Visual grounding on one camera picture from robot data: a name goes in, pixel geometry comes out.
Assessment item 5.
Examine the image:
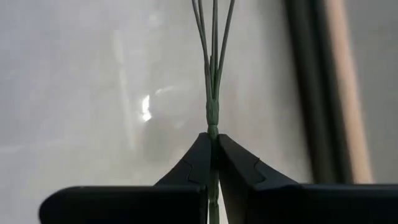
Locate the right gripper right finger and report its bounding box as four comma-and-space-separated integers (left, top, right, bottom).
218, 133, 398, 224

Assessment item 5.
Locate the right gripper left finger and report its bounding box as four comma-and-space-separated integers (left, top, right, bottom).
39, 133, 213, 224

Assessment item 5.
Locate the red flower bunch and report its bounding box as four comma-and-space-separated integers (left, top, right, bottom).
191, 0, 236, 224

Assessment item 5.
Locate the black aluminium table frame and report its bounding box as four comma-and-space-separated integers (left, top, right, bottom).
284, 0, 354, 185

